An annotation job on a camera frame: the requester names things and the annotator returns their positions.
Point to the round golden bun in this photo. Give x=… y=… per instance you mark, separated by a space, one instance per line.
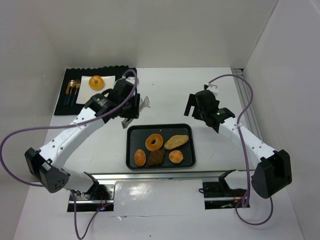
x=176 y=156

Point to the aluminium rail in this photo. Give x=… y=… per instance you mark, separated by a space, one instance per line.
x=145 y=176
x=249 y=116

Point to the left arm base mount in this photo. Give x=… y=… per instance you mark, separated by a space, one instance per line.
x=97 y=195

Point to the sesame bun orange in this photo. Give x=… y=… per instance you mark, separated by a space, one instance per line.
x=140 y=158

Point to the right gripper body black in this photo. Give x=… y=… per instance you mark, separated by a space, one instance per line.
x=194 y=107

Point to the black baking tray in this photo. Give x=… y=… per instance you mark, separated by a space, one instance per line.
x=145 y=147

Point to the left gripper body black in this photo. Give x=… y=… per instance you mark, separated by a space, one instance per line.
x=135 y=106

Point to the gold knife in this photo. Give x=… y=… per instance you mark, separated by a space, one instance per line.
x=67 y=92

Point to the brown chocolate croissant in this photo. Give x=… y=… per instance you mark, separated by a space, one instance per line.
x=155 y=158

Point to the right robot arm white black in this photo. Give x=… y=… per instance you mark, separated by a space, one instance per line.
x=272 y=168

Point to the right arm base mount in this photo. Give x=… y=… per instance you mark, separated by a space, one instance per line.
x=218 y=194

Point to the white square plate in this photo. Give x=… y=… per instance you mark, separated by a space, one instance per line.
x=85 y=92

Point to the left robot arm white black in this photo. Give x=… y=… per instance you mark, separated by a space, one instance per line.
x=47 y=163

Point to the black placemat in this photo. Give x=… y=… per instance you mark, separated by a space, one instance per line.
x=77 y=73

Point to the gold fork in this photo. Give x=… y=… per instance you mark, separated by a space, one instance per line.
x=77 y=86

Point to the orange donut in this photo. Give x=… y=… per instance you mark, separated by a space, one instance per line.
x=96 y=83
x=154 y=142

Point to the oblong tan bread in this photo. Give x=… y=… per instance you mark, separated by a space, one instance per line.
x=176 y=141

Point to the gold spoon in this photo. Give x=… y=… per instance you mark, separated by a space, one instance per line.
x=70 y=91

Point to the aluminium rail right side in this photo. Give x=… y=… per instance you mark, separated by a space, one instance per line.
x=249 y=116

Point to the metal tongs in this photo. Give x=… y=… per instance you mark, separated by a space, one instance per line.
x=145 y=103

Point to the aluminium rail front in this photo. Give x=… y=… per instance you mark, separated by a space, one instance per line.
x=145 y=176

